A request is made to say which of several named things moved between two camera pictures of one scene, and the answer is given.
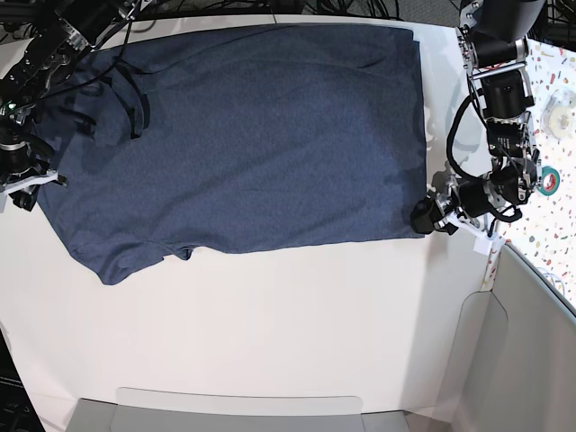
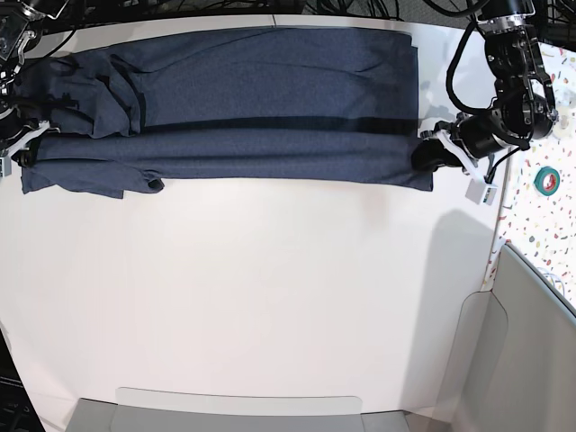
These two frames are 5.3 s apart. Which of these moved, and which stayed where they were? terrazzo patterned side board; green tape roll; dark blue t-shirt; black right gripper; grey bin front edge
Moved: dark blue t-shirt; black right gripper
Stayed: terrazzo patterned side board; green tape roll; grey bin front edge
